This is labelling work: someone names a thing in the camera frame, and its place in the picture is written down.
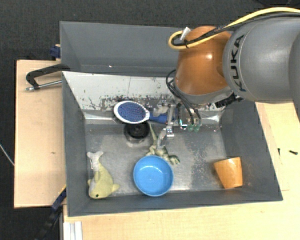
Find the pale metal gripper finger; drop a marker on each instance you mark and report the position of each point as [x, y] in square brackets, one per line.
[168, 133]
[161, 108]

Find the green toy lizard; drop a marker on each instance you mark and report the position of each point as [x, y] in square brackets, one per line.
[165, 154]

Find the blue and white hairbrush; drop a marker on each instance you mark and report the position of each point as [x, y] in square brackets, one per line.
[131, 111]

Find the grey metal bin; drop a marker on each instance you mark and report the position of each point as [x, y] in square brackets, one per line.
[202, 144]

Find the blue bowl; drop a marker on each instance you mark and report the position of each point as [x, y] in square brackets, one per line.
[152, 176]

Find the orange cup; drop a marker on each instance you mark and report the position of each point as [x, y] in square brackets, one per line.
[230, 172]

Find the yellow toy whale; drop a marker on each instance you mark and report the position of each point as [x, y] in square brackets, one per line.
[101, 181]

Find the small black screw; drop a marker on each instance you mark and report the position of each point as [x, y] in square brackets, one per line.
[293, 152]

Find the pale wood board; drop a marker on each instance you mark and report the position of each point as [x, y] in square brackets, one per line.
[37, 139]

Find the black cylinder on white bracket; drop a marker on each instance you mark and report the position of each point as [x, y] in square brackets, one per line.
[226, 101]

